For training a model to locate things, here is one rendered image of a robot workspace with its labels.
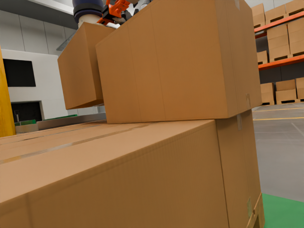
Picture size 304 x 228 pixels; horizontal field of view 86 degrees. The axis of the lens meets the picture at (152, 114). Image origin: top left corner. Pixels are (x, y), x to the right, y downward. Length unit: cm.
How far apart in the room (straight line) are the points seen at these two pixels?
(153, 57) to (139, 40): 9
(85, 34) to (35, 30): 1083
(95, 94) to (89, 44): 26
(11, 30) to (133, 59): 1090
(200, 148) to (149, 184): 17
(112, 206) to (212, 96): 35
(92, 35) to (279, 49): 741
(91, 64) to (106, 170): 76
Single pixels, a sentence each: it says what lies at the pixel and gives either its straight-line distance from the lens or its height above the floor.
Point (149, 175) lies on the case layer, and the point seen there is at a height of 50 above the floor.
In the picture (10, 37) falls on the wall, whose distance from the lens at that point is 1130.
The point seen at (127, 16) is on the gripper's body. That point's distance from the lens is 124.
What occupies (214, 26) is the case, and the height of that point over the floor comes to 78.
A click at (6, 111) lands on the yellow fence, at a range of 222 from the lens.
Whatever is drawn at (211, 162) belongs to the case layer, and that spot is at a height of 44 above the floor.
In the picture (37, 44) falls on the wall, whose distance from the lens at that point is 1151.
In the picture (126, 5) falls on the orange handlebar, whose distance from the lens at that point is 113.
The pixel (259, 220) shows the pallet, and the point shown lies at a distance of 93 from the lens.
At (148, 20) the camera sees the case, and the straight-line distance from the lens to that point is 64.
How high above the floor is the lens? 60
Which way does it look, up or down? 3 degrees down
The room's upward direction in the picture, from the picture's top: 8 degrees counter-clockwise
